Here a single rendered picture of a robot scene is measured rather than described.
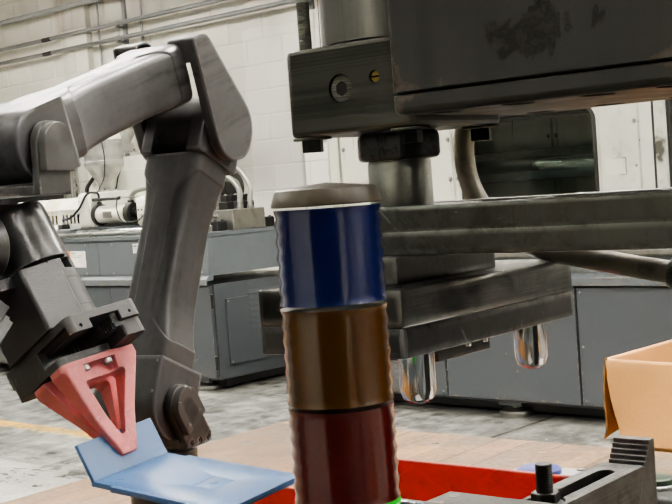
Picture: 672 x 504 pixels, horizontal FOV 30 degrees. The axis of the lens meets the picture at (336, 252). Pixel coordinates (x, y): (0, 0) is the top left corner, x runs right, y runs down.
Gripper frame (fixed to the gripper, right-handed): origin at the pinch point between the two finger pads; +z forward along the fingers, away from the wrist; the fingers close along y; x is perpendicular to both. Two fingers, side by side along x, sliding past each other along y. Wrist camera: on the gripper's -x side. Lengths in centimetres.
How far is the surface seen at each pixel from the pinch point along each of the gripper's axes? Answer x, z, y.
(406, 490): 23.3, 12.9, 1.0
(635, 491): 22.7, 21.2, 21.6
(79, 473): 266, -67, -401
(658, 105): 449, -80, -161
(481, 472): 23.8, 14.7, 8.8
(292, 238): -25, 4, 48
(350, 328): -24, 8, 48
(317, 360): -25, 8, 46
